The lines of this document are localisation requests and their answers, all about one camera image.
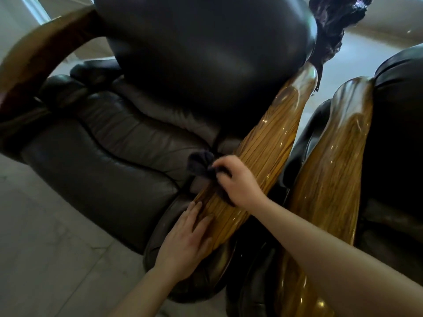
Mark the glossy striped wooden armrest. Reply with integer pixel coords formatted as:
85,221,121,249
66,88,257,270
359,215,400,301
193,63,318,258
274,76,376,317

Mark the dark navy cleaning cloth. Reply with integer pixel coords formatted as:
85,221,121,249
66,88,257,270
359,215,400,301
187,150,237,208

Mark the person's left forearm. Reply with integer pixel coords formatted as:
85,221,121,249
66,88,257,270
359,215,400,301
107,265,186,317

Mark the person's right forearm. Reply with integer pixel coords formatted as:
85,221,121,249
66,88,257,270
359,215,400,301
254,197,423,317

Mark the person's right hand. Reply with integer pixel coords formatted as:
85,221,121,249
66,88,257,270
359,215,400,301
211,155,270,210

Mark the person's left hand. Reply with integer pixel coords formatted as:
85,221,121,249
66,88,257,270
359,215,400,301
153,201,215,283

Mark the dark leather armchair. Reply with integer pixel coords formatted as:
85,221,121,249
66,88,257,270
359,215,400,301
226,44,423,317
0,0,319,304

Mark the dark curved wooden armrest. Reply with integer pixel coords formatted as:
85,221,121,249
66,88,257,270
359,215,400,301
0,5,107,152

